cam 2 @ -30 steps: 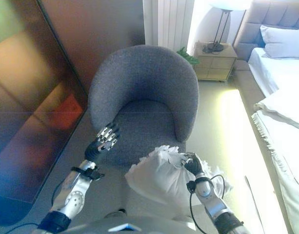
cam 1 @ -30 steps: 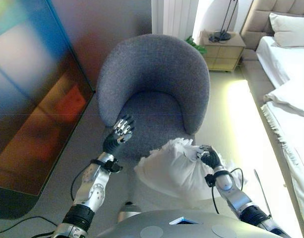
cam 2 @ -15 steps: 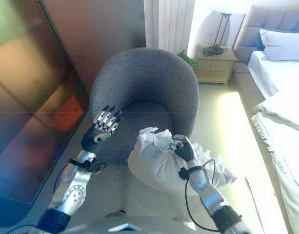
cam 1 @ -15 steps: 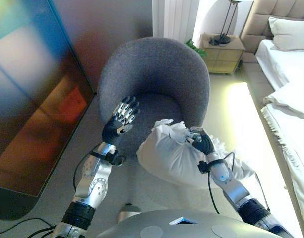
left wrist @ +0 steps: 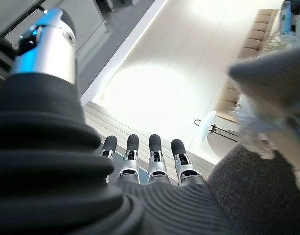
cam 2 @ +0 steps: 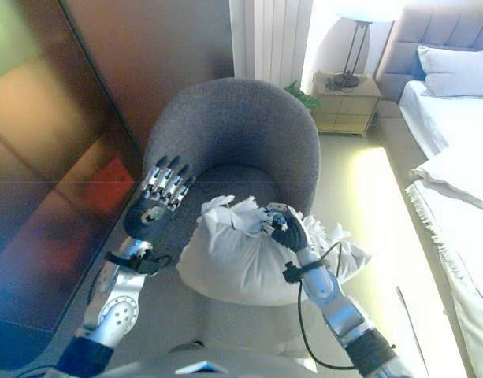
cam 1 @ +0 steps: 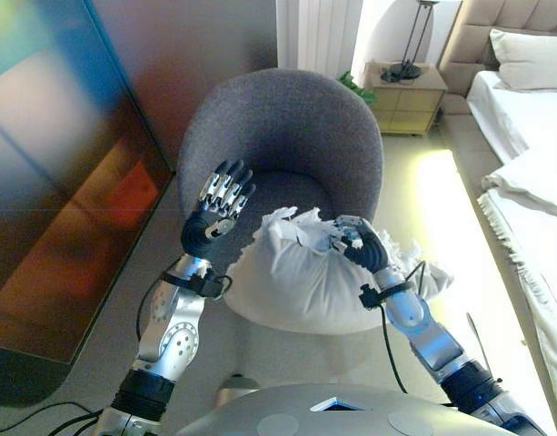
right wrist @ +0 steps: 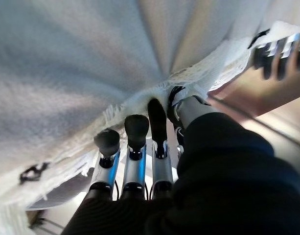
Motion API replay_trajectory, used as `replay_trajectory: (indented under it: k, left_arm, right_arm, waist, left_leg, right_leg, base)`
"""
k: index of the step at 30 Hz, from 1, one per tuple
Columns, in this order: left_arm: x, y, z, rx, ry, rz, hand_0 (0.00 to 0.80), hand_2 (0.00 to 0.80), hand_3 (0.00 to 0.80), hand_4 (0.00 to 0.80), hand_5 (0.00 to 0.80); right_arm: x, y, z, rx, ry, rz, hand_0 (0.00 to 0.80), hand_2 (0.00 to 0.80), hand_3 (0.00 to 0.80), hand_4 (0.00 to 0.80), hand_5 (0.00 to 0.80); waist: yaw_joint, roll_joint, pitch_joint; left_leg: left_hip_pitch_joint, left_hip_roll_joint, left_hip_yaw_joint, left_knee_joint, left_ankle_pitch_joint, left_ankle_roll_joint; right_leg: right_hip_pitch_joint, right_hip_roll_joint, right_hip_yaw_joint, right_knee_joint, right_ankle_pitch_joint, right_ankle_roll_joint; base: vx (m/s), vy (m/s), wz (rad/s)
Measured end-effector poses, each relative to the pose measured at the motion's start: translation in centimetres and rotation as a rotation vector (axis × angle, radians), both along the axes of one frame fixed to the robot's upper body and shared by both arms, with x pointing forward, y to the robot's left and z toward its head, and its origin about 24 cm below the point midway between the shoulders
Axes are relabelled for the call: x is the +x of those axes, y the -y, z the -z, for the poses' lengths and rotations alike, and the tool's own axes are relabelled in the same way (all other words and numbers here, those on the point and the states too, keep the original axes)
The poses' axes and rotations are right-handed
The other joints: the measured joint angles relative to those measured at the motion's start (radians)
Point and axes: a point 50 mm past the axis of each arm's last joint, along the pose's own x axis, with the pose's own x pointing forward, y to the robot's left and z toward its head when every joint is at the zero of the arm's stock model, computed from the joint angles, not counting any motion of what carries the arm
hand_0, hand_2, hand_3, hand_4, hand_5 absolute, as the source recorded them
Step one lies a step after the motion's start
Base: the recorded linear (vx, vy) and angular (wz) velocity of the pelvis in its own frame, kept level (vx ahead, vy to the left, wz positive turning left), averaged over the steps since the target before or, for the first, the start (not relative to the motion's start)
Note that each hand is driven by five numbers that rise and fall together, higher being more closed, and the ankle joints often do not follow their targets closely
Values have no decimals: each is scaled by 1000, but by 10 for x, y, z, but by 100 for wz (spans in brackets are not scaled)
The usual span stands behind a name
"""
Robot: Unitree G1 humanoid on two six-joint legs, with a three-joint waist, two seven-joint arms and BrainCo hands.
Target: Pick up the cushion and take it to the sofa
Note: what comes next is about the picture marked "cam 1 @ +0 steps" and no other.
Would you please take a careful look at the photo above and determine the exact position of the white fringed cushion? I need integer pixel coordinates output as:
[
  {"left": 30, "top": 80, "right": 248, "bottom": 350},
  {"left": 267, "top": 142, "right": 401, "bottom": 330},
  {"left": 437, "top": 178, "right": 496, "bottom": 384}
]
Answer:
[{"left": 224, "top": 206, "right": 455, "bottom": 335}]

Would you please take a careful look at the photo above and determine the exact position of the white folded duvet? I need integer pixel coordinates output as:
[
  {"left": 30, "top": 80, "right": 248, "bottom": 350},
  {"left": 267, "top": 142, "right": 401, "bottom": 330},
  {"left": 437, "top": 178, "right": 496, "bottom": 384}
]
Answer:
[{"left": 481, "top": 154, "right": 557, "bottom": 222}]

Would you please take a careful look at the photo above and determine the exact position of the black silver robot left hand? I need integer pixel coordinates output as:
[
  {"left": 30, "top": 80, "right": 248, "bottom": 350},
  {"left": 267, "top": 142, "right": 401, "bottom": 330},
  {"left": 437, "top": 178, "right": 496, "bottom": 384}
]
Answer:
[{"left": 181, "top": 158, "right": 256, "bottom": 261}]

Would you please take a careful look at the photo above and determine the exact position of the white bed pillow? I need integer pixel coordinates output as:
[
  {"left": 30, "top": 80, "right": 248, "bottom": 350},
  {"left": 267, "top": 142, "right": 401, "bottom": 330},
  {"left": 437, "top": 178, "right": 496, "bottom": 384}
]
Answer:
[{"left": 488, "top": 27, "right": 557, "bottom": 92}]

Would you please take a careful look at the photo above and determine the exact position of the large dark television screen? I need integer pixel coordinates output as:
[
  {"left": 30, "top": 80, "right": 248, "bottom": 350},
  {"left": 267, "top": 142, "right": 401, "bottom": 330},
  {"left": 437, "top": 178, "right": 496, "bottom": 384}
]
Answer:
[{"left": 0, "top": 0, "right": 177, "bottom": 406}]

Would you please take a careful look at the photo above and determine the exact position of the silver robot torso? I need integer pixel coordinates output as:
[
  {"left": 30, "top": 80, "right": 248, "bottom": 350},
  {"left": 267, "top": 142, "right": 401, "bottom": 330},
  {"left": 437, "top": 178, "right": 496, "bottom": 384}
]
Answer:
[{"left": 175, "top": 383, "right": 547, "bottom": 436}]

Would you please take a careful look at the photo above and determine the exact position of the beige tufted headboard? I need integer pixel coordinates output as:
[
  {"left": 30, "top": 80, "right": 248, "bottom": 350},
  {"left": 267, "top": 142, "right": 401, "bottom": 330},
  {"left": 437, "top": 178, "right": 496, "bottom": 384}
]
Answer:
[{"left": 436, "top": 0, "right": 557, "bottom": 99}]

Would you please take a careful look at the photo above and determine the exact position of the white bed sheet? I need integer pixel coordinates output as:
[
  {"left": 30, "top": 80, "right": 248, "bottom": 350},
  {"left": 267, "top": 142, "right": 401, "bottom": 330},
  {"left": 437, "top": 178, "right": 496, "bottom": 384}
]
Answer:
[{"left": 466, "top": 70, "right": 557, "bottom": 164}]

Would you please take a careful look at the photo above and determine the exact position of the beige wooden nightstand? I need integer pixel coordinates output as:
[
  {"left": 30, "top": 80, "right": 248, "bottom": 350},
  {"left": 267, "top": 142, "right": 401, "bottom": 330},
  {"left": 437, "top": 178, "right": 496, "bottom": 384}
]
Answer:
[{"left": 365, "top": 61, "right": 447, "bottom": 137}]

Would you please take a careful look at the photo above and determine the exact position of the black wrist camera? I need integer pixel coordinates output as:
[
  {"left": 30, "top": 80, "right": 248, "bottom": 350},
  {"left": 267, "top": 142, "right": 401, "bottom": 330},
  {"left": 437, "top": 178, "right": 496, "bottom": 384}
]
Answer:
[
  {"left": 189, "top": 267, "right": 229, "bottom": 300},
  {"left": 359, "top": 283, "right": 384, "bottom": 311}
]

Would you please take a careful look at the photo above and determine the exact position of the black silver robot right hand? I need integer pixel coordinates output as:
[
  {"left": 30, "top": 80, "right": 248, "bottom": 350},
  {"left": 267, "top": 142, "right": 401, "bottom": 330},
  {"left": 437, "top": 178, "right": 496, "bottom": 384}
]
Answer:
[{"left": 325, "top": 215, "right": 392, "bottom": 274}]

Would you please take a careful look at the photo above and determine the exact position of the black floor cable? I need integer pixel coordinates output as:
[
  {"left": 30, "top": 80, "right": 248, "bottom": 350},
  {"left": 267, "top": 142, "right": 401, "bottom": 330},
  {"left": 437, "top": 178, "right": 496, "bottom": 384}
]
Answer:
[{"left": 0, "top": 401, "right": 107, "bottom": 436}]

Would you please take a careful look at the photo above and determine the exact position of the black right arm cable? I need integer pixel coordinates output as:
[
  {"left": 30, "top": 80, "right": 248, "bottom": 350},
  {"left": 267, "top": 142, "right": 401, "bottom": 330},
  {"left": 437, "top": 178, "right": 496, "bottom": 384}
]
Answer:
[{"left": 377, "top": 261, "right": 432, "bottom": 395}]

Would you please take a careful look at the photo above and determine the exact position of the green leafy plant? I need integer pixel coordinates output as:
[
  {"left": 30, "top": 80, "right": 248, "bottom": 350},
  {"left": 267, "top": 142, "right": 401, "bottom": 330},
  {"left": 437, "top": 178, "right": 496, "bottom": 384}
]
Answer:
[{"left": 336, "top": 70, "right": 379, "bottom": 104}]

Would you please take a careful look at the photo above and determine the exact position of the cream fringed throw blanket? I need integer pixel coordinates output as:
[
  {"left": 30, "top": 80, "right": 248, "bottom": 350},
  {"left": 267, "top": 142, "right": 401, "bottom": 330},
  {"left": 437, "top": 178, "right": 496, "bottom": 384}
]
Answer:
[{"left": 477, "top": 185, "right": 557, "bottom": 426}]

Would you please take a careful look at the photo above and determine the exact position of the grey round armchair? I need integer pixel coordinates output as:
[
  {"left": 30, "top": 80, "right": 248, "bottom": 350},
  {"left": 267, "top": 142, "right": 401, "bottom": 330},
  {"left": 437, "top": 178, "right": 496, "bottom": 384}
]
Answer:
[{"left": 176, "top": 68, "right": 384, "bottom": 276}]

